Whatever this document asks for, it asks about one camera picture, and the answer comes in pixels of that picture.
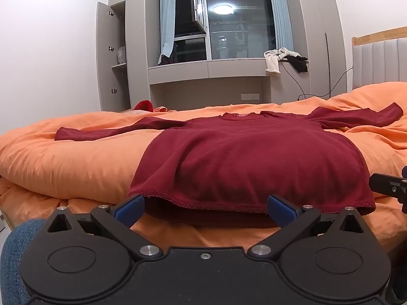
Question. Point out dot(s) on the black garment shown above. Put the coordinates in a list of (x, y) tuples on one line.
[(299, 64)]

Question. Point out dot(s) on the red plush item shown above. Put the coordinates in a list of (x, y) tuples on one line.
[(143, 105)]

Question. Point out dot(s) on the grey closed wardrobe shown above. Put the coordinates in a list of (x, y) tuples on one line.
[(318, 54)]

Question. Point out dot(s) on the large window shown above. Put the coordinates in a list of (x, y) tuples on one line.
[(241, 31)]

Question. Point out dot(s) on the grey window ledge cabinet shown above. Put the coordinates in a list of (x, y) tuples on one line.
[(206, 70)]

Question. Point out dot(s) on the short blue curtain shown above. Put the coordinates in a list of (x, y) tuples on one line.
[(166, 22)]

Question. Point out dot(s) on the white wall socket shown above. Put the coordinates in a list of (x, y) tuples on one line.
[(250, 96)]

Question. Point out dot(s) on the small orange cloth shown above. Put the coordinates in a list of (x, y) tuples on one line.
[(161, 109)]

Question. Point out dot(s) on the white bag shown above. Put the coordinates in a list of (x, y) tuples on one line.
[(121, 55)]

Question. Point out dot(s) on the dark red sweater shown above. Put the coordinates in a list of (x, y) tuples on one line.
[(238, 159)]

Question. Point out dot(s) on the white garment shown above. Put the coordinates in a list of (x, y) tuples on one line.
[(272, 62)]

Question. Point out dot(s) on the orange duvet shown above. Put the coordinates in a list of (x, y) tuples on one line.
[(79, 159)]

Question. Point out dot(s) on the pale patterned cloth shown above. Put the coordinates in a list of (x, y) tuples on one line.
[(133, 112)]

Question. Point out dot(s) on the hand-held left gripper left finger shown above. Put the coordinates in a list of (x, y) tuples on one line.
[(128, 210)]

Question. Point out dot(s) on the grey open wardrobe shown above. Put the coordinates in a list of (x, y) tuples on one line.
[(136, 54)]

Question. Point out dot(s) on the open window sash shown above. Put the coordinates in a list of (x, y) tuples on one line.
[(198, 6)]

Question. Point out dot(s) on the long blue curtain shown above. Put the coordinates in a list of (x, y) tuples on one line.
[(281, 16)]

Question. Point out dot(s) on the dark item on sill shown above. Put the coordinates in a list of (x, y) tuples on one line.
[(165, 60)]

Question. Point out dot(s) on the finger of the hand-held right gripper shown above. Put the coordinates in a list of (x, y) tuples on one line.
[(404, 172)]

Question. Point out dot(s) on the grey padded headboard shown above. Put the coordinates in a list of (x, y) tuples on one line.
[(381, 63)]

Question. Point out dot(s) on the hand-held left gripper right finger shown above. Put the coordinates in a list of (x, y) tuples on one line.
[(281, 211)]

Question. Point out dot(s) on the person's blue jeans leg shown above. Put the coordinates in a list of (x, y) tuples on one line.
[(16, 254)]

